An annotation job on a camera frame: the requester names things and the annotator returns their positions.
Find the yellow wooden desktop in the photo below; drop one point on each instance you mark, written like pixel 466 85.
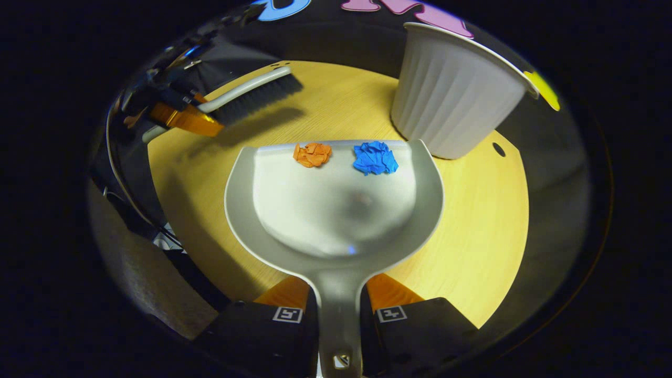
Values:
pixel 472 220

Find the grey dustpan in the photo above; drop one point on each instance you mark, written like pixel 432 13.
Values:
pixel 336 220

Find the orange paper trash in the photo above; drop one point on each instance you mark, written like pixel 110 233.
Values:
pixel 312 155

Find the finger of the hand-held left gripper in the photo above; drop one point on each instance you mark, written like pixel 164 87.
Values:
pixel 189 121
pixel 197 97

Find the blue paper trash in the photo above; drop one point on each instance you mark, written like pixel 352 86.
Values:
pixel 375 158

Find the white ribbed garbage bin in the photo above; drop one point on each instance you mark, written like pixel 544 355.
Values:
pixel 451 100

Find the small white broom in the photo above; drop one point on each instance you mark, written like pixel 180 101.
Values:
pixel 247 89

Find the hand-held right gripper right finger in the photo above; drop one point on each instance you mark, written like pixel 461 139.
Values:
pixel 420 336

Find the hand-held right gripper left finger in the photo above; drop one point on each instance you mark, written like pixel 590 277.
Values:
pixel 273 341

